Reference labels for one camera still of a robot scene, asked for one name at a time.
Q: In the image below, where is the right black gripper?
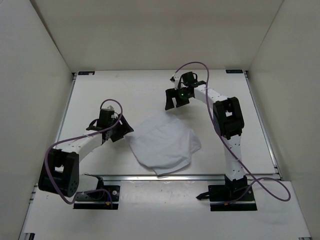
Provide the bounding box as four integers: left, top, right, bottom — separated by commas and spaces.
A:
165, 87, 192, 111

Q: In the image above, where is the white skirt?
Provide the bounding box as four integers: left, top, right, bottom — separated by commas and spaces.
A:
125, 112, 202, 176

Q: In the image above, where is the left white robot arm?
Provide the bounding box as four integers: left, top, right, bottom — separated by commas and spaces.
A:
38, 108, 134, 198

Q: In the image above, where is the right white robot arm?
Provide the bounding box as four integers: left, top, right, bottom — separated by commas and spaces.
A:
165, 71, 246, 182

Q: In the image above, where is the right blue label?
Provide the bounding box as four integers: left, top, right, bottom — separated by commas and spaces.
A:
225, 69, 243, 74

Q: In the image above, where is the blue label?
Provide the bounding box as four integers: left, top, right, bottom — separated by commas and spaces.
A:
225, 69, 243, 74
77, 71, 95, 76

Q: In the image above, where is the left blue label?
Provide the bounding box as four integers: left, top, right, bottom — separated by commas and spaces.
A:
77, 71, 95, 76

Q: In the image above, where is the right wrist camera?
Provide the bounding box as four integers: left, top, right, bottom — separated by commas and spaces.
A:
170, 74, 181, 90

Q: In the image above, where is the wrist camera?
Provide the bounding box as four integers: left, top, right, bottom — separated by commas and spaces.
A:
170, 74, 181, 90
106, 105, 115, 112

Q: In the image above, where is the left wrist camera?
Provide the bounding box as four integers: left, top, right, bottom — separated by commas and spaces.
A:
106, 105, 115, 112

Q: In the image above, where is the aluminium rail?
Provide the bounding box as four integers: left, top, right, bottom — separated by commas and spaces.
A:
98, 174, 225, 182

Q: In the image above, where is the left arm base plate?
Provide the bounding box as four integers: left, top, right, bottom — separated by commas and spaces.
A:
73, 185, 121, 210

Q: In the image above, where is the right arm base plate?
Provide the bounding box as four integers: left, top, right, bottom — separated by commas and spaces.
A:
196, 185, 258, 212

